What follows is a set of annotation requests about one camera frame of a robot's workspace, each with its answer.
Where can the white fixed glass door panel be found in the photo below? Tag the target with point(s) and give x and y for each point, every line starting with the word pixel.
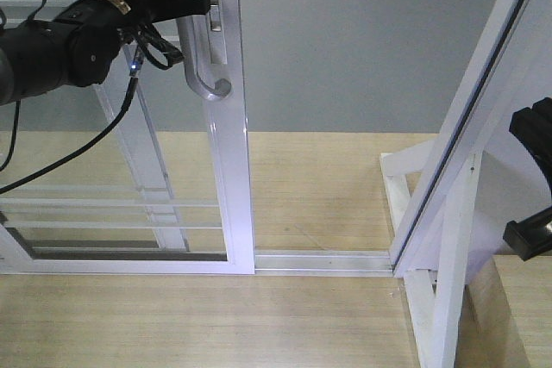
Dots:
pixel 77 48

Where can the silver door handle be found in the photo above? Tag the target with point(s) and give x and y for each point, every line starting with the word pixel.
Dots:
pixel 189 46

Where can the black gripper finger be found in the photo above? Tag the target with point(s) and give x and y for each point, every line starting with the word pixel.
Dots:
pixel 530 237
pixel 532 128

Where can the white framed sliding glass door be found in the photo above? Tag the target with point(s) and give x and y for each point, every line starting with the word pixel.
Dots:
pixel 62 213

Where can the light wooden box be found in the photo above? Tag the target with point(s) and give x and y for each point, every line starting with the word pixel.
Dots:
pixel 512 308

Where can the light plywood floor platform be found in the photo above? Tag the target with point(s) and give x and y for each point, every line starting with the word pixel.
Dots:
pixel 194 320

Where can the white door frame post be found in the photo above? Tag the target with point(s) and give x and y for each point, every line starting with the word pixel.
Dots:
pixel 512 43

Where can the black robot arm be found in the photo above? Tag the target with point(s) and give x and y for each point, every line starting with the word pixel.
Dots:
pixel 330 66

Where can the silver door lock plate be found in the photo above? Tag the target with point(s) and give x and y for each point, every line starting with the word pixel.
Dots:
pixel 218 51

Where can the aluminium door bottom track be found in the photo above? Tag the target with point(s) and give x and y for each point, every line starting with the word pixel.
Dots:
pixel 323 263

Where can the white wooden support brace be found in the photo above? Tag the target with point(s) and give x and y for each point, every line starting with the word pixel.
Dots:
pixel 435 277

